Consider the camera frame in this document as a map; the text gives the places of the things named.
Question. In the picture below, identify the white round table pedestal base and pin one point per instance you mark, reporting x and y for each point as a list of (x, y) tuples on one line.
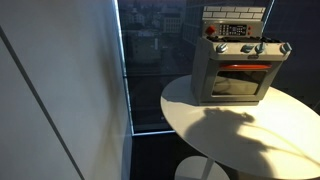
[(190, 168)]

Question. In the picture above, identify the vertical window frame strip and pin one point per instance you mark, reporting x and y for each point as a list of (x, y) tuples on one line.
[(124, 66)]

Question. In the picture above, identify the grey toy stove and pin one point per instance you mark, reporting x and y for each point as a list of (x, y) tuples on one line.
[(203, 66)]

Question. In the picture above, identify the red round timer knob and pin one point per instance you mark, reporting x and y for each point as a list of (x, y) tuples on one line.
[(210, 29)]

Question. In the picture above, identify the blue stove knob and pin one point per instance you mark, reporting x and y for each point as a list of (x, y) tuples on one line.
[(221, 47), (286, 48), (247, 48), (260, 48)]

